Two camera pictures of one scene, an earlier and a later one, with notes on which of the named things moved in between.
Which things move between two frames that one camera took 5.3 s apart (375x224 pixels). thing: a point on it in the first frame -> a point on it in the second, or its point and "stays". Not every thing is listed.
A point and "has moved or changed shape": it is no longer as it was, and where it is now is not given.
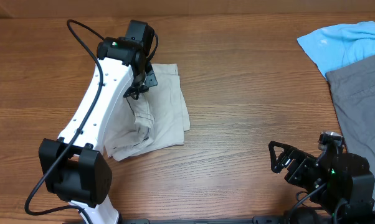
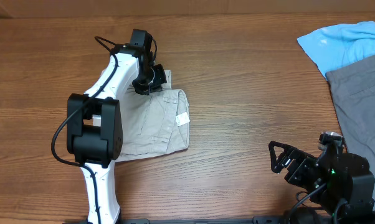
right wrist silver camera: (331, 142) stays
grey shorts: (360, 93) stays
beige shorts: (156, 119) has moved or changed shape
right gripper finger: (284, 158) stays
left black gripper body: (143, 82) -> (150, 80)
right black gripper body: (306, 174) stays
